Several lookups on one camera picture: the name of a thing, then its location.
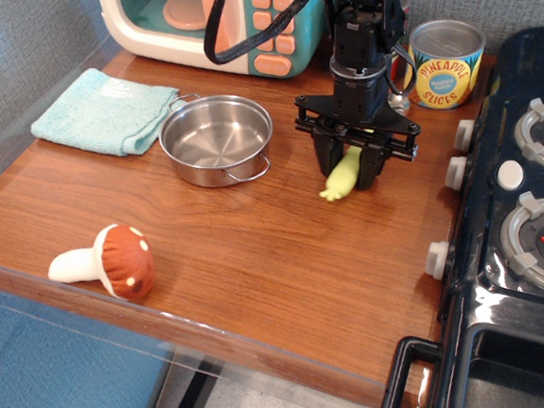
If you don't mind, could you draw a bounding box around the teal toy microwave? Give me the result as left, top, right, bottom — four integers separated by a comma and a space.
96, 0, 338, 96

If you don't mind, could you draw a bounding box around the black toy stove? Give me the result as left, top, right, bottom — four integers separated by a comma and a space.
381, 27, 544, 408

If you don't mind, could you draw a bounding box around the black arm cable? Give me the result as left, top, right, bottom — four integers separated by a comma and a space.
199, 0, 317, 67

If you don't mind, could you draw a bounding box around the pineapple slices can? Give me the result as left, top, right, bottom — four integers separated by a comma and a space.
405, 19, 485, 109

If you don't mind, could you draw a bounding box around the spoon with yellow handle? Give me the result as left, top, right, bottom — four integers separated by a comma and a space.
310, 91, 420, 204

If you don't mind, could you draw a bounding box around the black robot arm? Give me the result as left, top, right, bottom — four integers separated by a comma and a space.
295, 0, 421, 190

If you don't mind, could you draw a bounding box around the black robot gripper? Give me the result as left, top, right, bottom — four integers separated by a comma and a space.
295, 54, 421, 191

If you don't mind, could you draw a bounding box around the plush brown mushroom toy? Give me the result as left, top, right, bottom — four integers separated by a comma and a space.
47, 224, 155, 301

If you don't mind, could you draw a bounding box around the light blue folded cloth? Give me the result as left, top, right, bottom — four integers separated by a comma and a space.
31, 68, 178, 156

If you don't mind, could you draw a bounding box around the small stainless steel pot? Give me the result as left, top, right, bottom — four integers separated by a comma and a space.
158, 94, 273, 188

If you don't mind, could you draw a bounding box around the clear acrylic table guard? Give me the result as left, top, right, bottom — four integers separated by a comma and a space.
0, 267, 380, 408

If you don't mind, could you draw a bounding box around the tomato sauce can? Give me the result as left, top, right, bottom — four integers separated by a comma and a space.
390, 0, 410, 82

